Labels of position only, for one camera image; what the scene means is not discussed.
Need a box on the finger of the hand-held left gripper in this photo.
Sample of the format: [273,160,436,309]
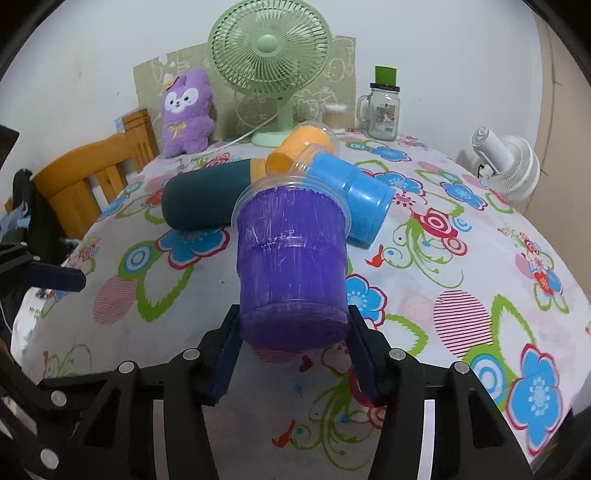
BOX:
[0,240,88,296]
[0,342,112,476]

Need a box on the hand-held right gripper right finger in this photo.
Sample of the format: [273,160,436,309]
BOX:
[346,305,534,480]

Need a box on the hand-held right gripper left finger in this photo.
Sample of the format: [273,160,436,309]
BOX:
[69,305,244,480]

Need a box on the purple plastic cup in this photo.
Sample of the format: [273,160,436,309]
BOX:
[231,178,352,352]

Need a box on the dark green plastic cup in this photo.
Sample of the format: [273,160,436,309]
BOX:
[161,158,269,232]

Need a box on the blue plastic cup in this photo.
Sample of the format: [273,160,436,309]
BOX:
[293,144,397,250]

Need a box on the orange plastic cup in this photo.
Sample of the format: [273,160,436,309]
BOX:
[265,121,340,175]

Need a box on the dark cloth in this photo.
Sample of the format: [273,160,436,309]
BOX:
[11,170,64,268]

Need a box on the wooden chair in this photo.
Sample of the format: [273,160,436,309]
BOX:
[31,108,160,241]

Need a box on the floral tablecloth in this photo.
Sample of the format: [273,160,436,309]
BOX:
[14,129,591,476]

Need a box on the purple plush toy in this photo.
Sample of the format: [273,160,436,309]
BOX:
[159,69,217,158]

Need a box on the white clip fan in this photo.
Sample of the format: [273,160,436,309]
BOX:
[470,126,541,204]

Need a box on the cotton swab container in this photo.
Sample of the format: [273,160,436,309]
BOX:
[323,104,348,136]

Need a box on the glass jar mug green lid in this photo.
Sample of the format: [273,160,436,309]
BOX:
[355,66,400,141]

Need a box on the green desk fan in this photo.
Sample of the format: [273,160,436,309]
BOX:
[208,0,332,147]

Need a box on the white fan cable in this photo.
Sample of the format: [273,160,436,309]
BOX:
[215,111,283,149]

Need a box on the beige printed wall cloth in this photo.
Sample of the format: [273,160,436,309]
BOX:
[133,34,357,141]

